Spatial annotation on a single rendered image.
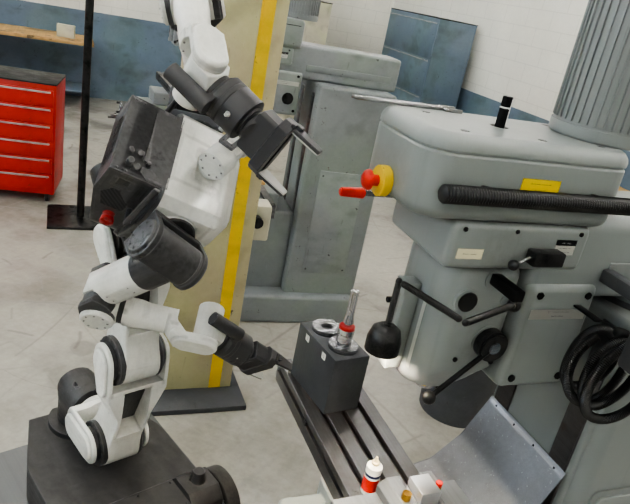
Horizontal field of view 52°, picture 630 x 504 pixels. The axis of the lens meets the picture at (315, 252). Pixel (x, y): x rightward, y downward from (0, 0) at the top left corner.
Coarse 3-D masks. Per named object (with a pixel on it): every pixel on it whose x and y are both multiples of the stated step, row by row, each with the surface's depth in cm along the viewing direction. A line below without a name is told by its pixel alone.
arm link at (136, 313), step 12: (132, 300) 153; (144, 300) 155; (120, 312) 151; (132, 312) 152; (144, 312) 152; (156, 312) 153; (168, 312) 154; (120, 324) 153; (132, 324) 153; (144, 324) 153; (156, 324) 153
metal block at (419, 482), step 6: (426, 474) 151; (414, 480) 148; (420, 480) 148; (426, 480) 149; (432, 480) 149; (408, 486) 149; (414, 486) 147; (420, 486) 146; (426, 486) 147; (432, 486) 147; (414, 492) 147; (420, 492) 145; (426, 492) 145; (432, 492) 145; (438, 492) 146; (420, 498) 145; (426, 498) 145; (432, 498) 146; (438, 498) 147
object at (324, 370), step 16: (320, 320) 197; (304, 336) 195; (320, 336) 191; (336, 336) 190; (304, 352) 195; (320, 352) 187; (336, 352) 183; (352, 352) 184; (304, 368) 195; (320, 368) 187; (336, 368) 181; (352, 368) 184; (304, 384) 196; (320, 384) 187; (336, 384) 184; (352, 384) 187; (320, 400) 188; (336, 400) 187; (352, 400) 190
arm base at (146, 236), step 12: (156, 216) 131; (144, 228) 130; (156, 228) 128; (180, 228) 138; (132, 240) 130; (144, 240) 127; (156, 240) 127; (192, 240) 139; (132, 252) 128; (144, 252) 127; (204, 252) 138; (204, 264) 135; (192, 276) 134; (180, 288) 136
